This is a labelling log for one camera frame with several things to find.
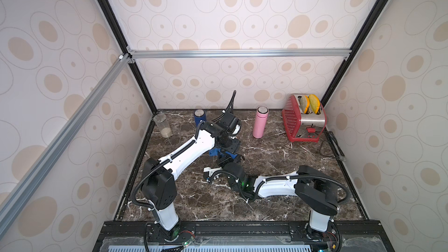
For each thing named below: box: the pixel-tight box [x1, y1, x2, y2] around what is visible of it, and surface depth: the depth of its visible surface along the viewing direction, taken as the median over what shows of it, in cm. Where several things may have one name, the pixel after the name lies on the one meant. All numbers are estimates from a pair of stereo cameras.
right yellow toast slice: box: [308, 93, 321, 115], surface depth 98 cm
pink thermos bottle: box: [252, 105, 270, 139], surface depth 97 cm
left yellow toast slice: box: [299, 95, 310, 114], surface depth 99 cm
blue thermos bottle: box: [193, 109, 207, 127], surface depth 91 cm
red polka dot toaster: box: [282, 93, 327, 143], surface depth 99 cm
